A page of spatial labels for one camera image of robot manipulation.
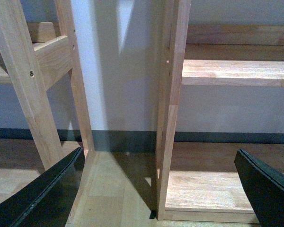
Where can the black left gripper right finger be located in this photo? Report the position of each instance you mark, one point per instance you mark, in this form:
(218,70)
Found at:
(264,188)

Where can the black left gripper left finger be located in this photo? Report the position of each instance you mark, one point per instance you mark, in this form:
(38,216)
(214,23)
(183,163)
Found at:
(47,200)

